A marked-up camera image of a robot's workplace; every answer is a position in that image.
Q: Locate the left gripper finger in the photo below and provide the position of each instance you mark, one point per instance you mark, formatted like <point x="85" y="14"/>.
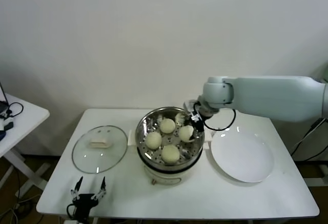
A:
<point x="103" y="186"/>
<point x="76" y="188"/>

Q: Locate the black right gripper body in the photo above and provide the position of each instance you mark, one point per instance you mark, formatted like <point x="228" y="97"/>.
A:
<point x="197" y="125"/>

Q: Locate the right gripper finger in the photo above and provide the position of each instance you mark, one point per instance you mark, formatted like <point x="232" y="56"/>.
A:
<point x="189" y="125"/>
<point x="192" y="139"/>

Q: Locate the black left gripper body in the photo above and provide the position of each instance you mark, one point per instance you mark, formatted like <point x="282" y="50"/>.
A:
<point x="85" y="199"/>

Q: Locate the white steamed baozi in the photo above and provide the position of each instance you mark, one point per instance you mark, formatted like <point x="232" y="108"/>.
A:
<point x="167" y="125"/>
<point x="185" y="133"/>
<point x="153" y="140"/>
<point x="170" y="154"/>

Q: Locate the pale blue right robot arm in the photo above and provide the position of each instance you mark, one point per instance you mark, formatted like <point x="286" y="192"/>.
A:
<point x="269" y="96"/>

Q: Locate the steel perforated steamer basket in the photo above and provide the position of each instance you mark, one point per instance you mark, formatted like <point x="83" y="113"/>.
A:
<point x="151" y="121"/>

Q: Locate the glass pot lid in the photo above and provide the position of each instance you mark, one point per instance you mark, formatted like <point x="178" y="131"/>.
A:
<point x="102" y="160"/>

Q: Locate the cream electric pot base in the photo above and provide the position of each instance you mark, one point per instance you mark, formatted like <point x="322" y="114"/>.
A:
<point x="166" y="176"/>

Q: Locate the white oval plate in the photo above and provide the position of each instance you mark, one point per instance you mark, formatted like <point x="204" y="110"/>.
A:
<point x="241" y="154"/>

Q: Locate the white side table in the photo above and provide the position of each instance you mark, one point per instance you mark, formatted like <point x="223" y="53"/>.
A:
<point x="28" y="121"/>

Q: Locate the small black white device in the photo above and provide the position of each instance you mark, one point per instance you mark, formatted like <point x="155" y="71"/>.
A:
<point x="8" y="126"/>

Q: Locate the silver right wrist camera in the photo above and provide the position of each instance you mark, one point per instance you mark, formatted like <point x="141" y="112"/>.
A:
<point x="189" y="105"/>

